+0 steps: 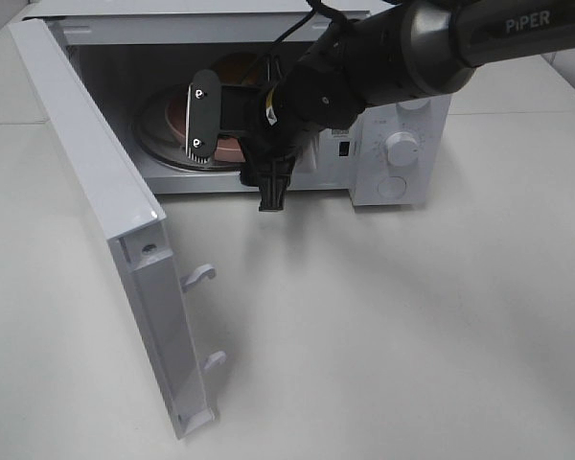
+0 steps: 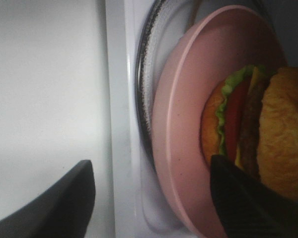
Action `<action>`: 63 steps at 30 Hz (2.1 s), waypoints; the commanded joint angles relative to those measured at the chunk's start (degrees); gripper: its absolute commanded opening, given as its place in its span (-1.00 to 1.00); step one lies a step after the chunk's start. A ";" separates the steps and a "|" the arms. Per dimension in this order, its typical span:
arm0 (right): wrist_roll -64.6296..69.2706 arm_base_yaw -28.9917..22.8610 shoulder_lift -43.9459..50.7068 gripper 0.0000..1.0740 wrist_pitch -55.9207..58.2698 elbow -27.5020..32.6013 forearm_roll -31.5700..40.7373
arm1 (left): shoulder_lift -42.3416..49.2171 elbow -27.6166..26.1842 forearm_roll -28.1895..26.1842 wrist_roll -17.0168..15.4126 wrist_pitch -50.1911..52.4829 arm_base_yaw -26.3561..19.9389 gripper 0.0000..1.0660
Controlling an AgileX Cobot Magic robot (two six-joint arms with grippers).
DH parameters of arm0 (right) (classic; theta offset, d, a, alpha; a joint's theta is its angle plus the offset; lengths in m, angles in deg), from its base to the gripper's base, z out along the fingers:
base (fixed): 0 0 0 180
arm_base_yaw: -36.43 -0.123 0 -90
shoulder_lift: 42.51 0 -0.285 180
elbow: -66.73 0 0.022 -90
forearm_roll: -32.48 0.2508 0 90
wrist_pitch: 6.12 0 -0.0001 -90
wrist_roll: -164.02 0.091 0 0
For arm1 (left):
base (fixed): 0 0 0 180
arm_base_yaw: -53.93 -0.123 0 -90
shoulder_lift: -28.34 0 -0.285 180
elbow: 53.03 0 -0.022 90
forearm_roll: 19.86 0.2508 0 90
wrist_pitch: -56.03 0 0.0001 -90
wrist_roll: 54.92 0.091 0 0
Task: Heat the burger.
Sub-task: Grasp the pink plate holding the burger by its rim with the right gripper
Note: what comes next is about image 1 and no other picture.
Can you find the pink round plate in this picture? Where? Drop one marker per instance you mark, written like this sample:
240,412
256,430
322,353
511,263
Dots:
228,149

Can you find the lower white microwave knob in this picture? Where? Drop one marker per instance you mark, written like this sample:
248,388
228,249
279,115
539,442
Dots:
401,149

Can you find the white microwave door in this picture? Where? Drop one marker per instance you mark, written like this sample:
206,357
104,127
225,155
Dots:
132,223

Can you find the round white door button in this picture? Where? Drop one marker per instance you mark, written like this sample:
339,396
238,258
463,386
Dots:
392,187

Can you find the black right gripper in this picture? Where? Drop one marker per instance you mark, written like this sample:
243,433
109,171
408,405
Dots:
284,119

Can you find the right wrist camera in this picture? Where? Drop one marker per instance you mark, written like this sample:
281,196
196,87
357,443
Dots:
218,118

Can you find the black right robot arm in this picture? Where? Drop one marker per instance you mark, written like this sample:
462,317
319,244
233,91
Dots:
414,50

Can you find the glass microwave turntable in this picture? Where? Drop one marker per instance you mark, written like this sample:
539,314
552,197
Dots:
152,133

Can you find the white microwave oven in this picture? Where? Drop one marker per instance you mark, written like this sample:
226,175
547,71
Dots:
114,79

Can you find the burger with lettuce and cheese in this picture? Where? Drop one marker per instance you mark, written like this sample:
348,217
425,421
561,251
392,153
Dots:
240,68

